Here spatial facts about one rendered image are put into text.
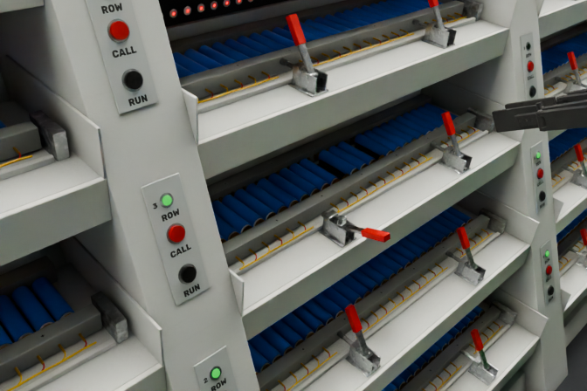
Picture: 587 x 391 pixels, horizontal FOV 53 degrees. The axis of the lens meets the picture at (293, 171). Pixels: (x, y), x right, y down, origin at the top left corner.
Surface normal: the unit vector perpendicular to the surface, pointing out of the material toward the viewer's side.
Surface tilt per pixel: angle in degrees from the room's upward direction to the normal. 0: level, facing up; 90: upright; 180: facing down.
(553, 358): 90
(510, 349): 23
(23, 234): 113
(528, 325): 90
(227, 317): 90
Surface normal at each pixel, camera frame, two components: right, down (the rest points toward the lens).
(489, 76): -0.72, 0.33
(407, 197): 0.07, -0.84
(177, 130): 0.66, 0.08
